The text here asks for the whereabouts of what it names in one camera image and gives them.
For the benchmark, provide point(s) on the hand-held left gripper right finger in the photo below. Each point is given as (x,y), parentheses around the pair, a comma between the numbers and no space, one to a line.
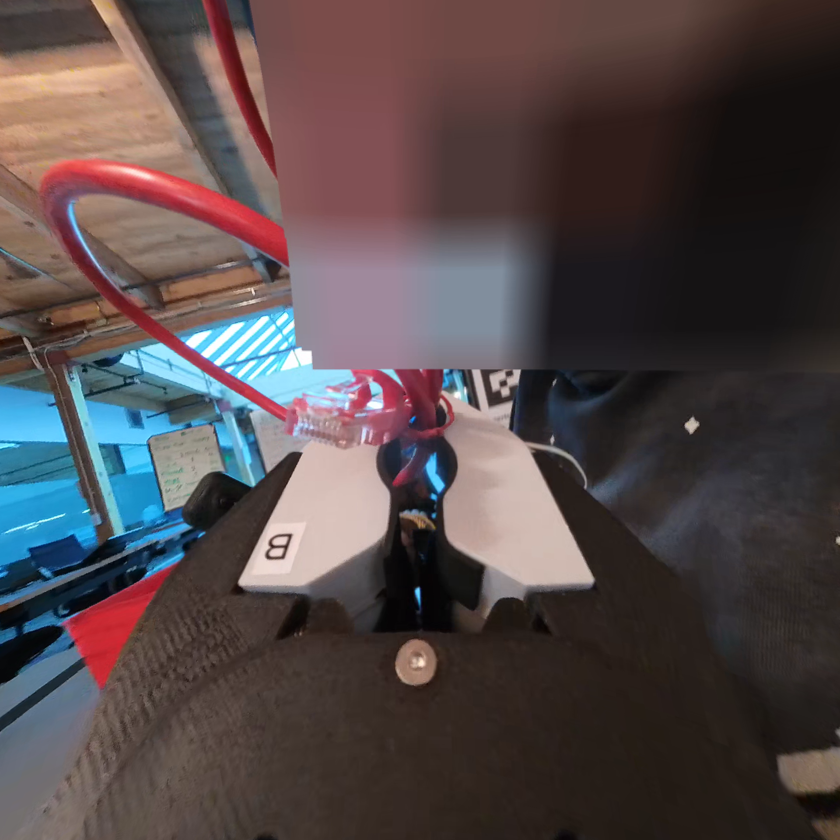
(505,512)

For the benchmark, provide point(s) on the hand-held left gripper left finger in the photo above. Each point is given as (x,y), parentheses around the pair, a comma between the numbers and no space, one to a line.
(328,518)

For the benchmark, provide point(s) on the handwritten whiteboard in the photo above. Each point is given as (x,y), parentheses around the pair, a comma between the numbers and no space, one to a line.
(279,439)
(187,466)

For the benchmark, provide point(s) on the framed marker sign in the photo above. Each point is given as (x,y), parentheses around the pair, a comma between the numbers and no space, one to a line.
(497,397)

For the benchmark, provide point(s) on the person's dark printed hoodie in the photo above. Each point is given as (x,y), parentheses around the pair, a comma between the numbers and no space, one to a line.
(709,525)

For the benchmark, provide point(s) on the red plastic bin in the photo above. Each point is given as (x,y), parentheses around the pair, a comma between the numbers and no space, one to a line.
(111,623)

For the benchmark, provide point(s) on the wooden table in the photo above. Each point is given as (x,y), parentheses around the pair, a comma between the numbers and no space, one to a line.
(79,577)

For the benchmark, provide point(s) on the wooden post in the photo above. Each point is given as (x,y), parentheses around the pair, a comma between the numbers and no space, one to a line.
(79,453)

